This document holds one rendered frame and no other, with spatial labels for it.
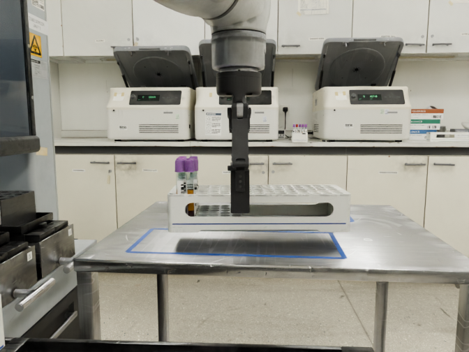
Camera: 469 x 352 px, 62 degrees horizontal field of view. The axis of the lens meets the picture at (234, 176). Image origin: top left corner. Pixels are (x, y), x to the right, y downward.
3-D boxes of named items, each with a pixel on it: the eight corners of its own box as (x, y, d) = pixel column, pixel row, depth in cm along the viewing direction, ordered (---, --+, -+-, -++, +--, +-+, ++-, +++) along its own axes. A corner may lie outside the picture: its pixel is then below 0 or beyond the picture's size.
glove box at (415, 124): (407, 129, 291) (407, 119, 290) (400, 129, 303) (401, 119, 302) (440, 129, 289) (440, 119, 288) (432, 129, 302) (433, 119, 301)
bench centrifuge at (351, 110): (324, 142, 255) (326, 31, 246) (310, 138, 317) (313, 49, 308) (412, 142, 252) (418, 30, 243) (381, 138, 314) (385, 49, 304)
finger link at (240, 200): (249, 168, 62) (249, 169, 62) (249, 211, 63) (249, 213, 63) (230, 168, 62) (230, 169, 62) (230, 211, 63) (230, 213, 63)
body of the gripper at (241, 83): (263, 68, 61) (263, 128, 62) (259, 75, 69) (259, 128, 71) (215, 68, 61) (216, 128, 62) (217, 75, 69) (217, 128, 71)
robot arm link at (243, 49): (264, 41, 69) (264, 76, 70) (212, 42, 69) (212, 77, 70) (269, 29, 60) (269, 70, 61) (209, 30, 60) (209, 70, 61)
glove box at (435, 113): (410, 119, 290) (411, 105, 288) (404, 119, 302) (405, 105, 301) (444, 119, 288) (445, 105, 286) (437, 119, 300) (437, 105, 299)
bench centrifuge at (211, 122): (194, 142, 259) (192, 33, 250) (204, 138, 321) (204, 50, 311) (278, 142, 257) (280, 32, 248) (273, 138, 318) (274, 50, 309)
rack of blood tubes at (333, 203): (167, 232, 64) (166, 194, 63) (176, 217, 74) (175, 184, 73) (350, 232, 64) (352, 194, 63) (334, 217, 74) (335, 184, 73)
